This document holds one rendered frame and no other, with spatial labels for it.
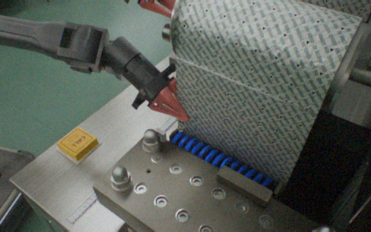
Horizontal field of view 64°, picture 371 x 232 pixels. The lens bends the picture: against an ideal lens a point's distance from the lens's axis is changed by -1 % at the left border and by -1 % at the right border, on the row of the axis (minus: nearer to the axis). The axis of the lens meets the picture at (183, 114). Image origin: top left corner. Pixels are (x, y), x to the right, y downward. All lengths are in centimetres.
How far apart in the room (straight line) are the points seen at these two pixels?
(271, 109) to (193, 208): 21
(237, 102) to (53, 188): 46
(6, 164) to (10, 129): 58
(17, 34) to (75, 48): 11
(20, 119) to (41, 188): 164
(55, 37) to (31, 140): 162
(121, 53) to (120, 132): 29
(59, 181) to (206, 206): 37
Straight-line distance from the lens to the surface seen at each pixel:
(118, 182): 53
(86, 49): 59
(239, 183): 53
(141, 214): 52
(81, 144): 77
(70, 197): 72
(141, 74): 57
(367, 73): 45
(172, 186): 54
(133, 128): 81
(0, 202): 166
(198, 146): 58
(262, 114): 47
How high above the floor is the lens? 149
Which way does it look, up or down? 45 degrees down
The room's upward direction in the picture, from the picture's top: straight up
